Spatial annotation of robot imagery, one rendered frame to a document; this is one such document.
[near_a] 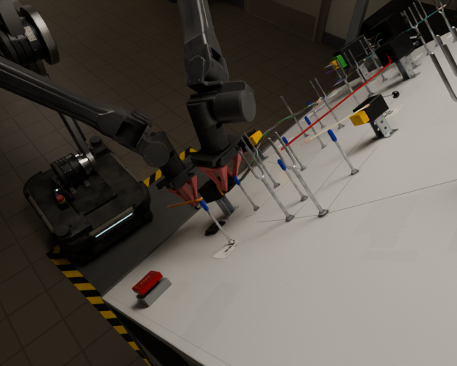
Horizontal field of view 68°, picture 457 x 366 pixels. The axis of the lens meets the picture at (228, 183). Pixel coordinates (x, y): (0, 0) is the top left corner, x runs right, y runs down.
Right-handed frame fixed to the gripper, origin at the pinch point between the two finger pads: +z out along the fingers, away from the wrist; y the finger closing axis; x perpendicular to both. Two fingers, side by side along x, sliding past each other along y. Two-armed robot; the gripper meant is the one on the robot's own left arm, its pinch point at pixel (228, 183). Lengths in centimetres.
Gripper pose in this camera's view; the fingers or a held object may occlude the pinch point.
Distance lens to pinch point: 73.5
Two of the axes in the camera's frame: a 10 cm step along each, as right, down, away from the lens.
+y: 5.8, -5.6, 5.9
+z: 2.7, 8.2, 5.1
